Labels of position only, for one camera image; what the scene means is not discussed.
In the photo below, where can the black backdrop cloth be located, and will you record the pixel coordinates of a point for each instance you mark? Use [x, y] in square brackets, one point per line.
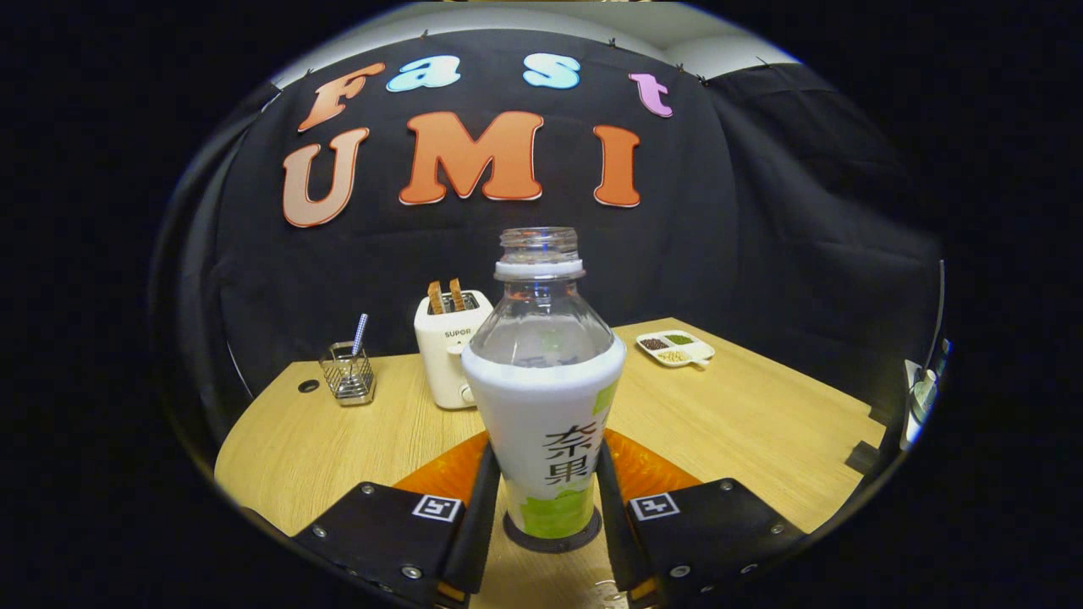
[761, 211]

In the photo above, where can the white grey device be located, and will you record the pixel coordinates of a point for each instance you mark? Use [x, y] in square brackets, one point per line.
[922, 393]

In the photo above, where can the white divided dish with beans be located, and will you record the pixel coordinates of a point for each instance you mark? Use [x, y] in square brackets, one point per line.
[677, 348]

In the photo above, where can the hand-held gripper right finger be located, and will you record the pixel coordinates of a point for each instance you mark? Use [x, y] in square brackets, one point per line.
[611, 541]

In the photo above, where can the dark brown round coaster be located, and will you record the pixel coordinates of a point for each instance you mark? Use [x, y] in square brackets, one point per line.
[550, 545]

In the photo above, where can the wooden table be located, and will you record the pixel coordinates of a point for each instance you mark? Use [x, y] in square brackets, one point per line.
[761, 423]

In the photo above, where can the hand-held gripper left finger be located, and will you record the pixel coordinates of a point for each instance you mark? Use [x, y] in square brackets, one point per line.
[478, 541]

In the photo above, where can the white toaster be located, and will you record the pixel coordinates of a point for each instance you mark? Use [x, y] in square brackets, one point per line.
[440, 364]

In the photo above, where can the white green label juice bottle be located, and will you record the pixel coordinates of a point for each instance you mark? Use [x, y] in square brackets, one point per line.
[541, 406]

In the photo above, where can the brown toast slice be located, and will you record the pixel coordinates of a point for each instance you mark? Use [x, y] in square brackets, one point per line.
[436, 298]
[457, 295]

